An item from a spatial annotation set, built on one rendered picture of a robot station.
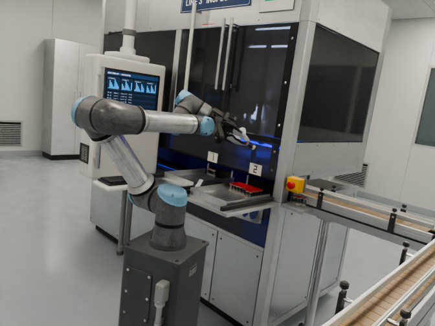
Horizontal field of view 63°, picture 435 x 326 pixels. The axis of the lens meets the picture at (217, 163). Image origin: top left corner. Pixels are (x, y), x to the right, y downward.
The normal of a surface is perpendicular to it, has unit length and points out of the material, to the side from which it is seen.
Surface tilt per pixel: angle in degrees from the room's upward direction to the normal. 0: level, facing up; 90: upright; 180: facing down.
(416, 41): 90
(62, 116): 90
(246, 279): 90
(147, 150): 90
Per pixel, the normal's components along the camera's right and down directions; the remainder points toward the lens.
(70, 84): 0.71, 0.21
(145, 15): -0.69, 0.04
